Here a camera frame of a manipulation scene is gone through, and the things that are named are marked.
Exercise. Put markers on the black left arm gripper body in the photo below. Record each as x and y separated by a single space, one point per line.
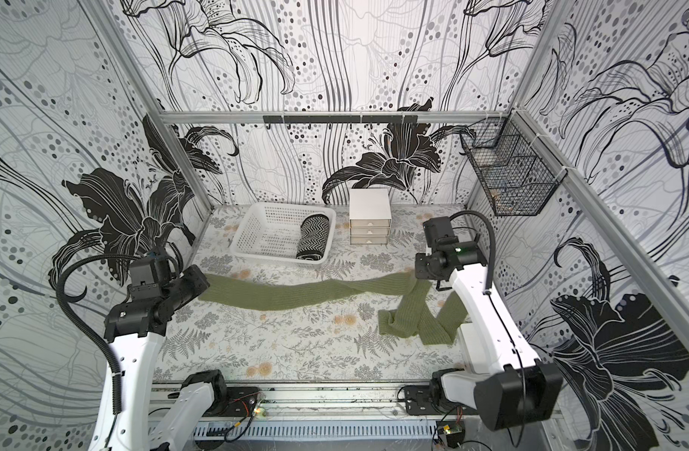
183 287

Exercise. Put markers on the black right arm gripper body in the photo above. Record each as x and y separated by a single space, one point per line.
423 266

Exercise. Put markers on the green knit scarf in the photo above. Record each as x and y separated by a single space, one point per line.
412 317

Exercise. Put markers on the white plastic perforated basket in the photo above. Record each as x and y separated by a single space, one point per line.
269 232

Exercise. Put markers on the black white patterned knit scarf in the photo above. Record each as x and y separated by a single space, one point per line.
314 234

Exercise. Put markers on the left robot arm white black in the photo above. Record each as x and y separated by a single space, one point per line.
123 416

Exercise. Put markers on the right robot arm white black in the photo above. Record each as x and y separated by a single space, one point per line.
506 382

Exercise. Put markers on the white small drawer box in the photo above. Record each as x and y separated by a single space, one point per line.
369 216

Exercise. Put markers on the small black electronics box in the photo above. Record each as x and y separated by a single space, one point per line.
449 434

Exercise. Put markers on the black wire wall basket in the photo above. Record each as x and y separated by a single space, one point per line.
511 170

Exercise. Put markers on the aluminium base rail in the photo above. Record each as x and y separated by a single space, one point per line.
346 400

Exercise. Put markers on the white slotted cable duct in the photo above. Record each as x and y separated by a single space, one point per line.
314 431

